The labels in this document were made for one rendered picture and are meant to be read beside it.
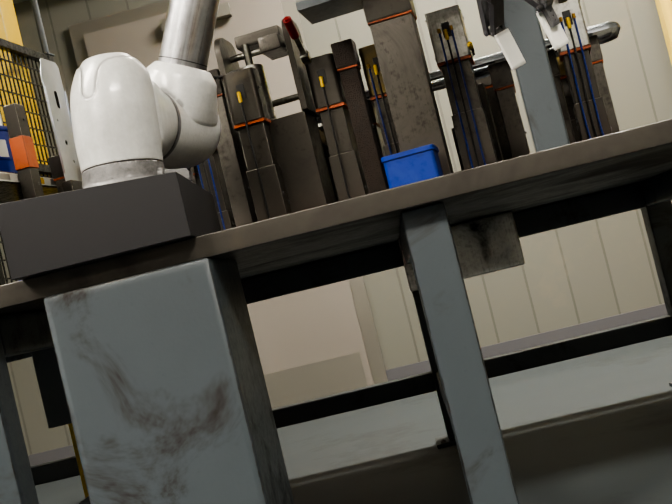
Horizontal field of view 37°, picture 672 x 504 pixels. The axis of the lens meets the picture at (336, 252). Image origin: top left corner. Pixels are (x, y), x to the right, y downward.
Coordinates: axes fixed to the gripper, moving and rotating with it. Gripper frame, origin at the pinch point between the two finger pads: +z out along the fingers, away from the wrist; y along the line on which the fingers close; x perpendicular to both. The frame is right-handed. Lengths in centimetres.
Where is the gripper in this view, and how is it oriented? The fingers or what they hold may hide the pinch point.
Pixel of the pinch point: (537, 51)
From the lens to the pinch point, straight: 180.6
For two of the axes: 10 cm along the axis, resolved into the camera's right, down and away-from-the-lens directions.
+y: 3.6, -0.8, -9.3
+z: 4.9, 8.7, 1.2
